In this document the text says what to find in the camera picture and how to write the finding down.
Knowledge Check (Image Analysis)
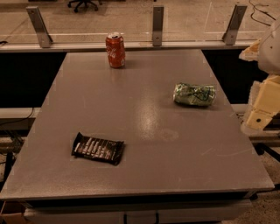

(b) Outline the middle metal bracket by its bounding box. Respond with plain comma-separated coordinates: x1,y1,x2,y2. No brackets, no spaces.
152,6,165,46

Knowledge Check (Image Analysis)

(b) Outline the black office chair base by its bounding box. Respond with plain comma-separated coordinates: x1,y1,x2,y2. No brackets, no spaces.
67,0,102,13

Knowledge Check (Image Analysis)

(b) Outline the right metal bracket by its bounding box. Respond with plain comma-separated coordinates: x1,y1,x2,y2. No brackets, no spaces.
222,4,247,46

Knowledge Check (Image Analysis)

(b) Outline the black floor cable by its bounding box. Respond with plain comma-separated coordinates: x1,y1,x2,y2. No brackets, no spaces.
248,0,277,27

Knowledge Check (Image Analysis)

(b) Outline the black snack wrapper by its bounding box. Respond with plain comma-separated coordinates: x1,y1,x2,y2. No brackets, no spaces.
71,132,124,165

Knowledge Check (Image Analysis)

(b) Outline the cardboard box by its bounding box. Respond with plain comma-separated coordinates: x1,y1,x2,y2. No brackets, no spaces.
0,201,28,224

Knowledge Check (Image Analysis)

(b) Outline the orange soda can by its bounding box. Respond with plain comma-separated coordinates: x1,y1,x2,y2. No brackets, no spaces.
106,32,125,68

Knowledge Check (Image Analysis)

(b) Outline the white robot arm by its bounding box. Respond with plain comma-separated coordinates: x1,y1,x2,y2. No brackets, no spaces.
239,17,280,135

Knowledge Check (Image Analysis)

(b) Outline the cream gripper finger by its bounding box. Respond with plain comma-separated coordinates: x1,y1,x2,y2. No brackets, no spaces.
239,39,261,61
241,74,280,135

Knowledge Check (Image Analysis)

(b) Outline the metal bracket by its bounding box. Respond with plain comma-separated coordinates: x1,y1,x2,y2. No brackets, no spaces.
26,6,53,48
222,4,247,46
152,6,165,46

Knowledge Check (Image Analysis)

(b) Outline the left metal bracket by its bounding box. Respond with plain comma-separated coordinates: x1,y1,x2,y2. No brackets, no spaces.
26,6,53,48

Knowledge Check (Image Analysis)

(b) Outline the green soda can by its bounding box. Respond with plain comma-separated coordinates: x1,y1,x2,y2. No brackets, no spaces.
173,83,216,107

